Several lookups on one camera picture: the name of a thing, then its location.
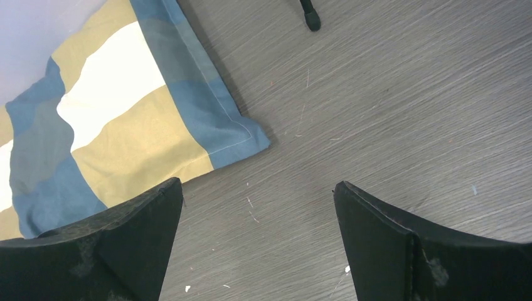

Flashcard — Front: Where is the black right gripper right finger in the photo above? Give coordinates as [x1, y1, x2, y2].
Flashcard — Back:
[334, 181, 531, 300]

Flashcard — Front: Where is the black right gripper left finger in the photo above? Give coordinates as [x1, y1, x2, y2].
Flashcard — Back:
[1, 177, 183, 300]

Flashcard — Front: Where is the blue tan white checked pillowcase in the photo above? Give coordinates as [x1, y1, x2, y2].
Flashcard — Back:
[1, 1, 270, 240]

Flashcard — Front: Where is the black tripod stand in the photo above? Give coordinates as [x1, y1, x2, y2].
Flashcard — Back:
[300, 0, 321, 32]

